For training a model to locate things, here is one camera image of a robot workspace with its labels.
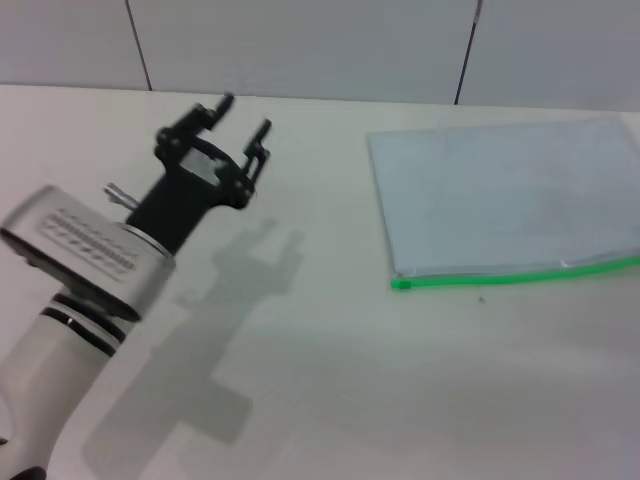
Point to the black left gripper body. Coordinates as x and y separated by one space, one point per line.
185 200

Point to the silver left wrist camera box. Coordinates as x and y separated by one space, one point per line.
85 245

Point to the clear green-zipper document bag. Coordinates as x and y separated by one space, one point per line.
500 200

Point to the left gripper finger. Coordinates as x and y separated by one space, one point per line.
257 150
207 117

